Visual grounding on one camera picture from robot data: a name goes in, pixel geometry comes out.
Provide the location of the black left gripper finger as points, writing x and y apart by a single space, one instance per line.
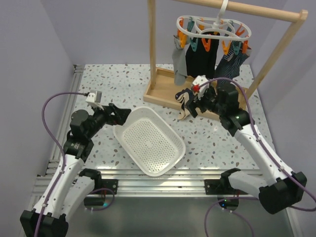
120 115
112 107

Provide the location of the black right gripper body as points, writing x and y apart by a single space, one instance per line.
209 101

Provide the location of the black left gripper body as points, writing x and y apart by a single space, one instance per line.
101 117

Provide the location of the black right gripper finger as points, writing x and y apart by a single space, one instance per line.
188 93
191 107

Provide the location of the navy underwear with beige band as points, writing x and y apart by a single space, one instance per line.
183 113

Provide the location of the grey underwear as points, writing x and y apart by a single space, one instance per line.
179 62

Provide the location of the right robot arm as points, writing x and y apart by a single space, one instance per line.
280 186

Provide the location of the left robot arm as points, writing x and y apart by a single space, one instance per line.
71 182

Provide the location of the black underwear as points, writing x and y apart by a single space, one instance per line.
201 57

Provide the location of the navy striped underwear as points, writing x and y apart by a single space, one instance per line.
229 66

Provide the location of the white round clip hanger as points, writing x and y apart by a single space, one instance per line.
216 28

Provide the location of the wooden clothes rack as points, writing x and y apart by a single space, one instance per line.
161 88

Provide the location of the white perforated plastic basket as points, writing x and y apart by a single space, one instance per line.
150 142

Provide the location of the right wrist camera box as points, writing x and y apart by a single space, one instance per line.
199 85

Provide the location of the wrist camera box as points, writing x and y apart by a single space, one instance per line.
93 99
199 85

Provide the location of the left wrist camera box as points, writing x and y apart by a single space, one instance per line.
93 99

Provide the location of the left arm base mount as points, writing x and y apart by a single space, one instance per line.
103 196

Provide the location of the aluminium frame rails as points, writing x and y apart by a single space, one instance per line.
173 204

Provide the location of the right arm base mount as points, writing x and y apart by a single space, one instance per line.
214 187

